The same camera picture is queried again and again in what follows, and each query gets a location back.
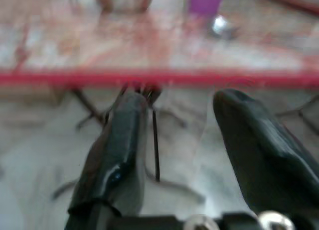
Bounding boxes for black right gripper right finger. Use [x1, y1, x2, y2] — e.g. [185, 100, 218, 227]
[212, 88, 319, 217]

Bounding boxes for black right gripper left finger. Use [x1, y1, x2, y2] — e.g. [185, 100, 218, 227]
[65, 91, 151, 230]

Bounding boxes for marble top folding table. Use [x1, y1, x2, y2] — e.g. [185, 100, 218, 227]
[0, 0, 319, 90]

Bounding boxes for steel spoon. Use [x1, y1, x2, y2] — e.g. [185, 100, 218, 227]
[210, 13, 241, 40]

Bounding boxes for small steel bowl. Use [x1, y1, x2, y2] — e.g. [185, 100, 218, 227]
[94, 0, 157, 13]

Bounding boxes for purple plastic cup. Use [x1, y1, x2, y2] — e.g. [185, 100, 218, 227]
[184, 0, 225, 16]

